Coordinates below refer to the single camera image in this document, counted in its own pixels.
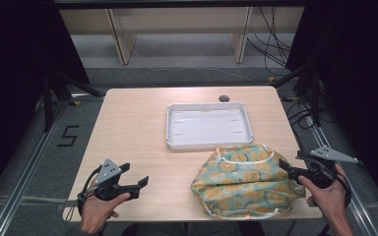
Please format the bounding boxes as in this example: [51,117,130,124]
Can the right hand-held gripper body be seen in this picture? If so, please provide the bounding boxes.
[289,146,359,190]

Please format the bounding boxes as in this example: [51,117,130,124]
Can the bundle of black cables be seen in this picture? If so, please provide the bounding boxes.
[246,6,293,77]

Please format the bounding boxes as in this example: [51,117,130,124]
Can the white plastic tray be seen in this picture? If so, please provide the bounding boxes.
[164,101,255,151]

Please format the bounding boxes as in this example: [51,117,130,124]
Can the black floor cables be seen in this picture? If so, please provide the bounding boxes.
[281,94,321,130]

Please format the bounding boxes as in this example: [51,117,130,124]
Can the black metal stand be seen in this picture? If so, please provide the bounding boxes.
[271,62,323,128]
[41,70,105,133]

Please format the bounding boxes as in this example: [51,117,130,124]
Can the person's right hand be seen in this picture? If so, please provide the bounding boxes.
[297,163,348,219]

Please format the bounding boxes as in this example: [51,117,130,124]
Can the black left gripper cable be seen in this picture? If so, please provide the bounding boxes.
[63,165,103,222]

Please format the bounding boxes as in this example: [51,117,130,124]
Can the aluminium floor rail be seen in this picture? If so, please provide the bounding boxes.
[0,93,105,236]
[304,124,378,236]

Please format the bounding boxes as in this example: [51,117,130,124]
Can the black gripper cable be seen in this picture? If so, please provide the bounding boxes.
[63,165,103,222]
[319,163,353,208]

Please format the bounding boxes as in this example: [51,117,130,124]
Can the grey floor tape strip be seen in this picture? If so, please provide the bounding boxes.
[0,195,81,211]

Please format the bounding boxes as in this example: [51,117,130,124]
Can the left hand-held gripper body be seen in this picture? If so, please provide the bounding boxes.
[93,158,141,202]

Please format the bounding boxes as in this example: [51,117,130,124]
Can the person's left hand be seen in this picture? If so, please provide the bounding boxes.
[80,178,132,235]

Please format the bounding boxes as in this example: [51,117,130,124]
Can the floral cloth drawstring bag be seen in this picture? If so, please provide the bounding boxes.
[190,143,307,220]

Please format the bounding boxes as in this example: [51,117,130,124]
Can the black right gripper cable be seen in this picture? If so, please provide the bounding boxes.
[319,163,353,208]

